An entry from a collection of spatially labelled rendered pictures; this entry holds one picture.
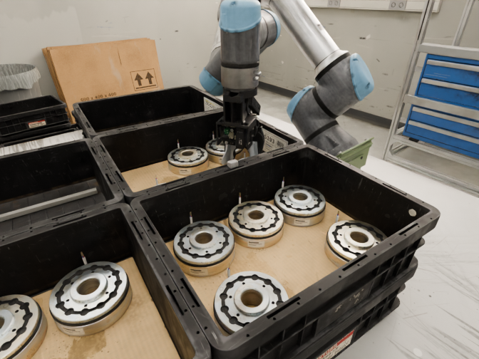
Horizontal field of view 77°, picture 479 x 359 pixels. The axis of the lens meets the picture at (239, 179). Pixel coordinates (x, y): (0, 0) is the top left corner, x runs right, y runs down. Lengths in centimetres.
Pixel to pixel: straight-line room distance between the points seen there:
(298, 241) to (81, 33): 325
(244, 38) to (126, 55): 299
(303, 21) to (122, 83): 274
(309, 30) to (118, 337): 85
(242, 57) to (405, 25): 290
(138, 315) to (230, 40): 47
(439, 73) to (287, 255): 200
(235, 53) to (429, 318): 61
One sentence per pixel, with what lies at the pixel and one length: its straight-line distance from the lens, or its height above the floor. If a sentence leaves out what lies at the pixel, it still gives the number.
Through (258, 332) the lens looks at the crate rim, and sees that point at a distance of 34.
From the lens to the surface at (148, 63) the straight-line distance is 361.
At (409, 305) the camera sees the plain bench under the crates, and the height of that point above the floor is 70.
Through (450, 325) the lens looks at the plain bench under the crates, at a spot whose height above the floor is 70.
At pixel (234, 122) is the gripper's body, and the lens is 62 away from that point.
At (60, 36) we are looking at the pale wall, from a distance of 354.
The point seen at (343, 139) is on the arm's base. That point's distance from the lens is 94.
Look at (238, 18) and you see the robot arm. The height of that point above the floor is 118.
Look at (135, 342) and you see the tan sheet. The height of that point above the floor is 83.
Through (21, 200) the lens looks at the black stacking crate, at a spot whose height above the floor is 83.
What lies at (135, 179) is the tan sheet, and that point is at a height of 83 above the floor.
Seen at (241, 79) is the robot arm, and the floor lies 107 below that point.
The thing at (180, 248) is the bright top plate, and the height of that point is 86.
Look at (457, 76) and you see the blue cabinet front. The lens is 237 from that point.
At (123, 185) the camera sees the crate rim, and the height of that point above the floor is 93.
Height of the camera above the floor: 122
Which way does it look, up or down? 32 degrees down
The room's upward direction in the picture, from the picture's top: straight up
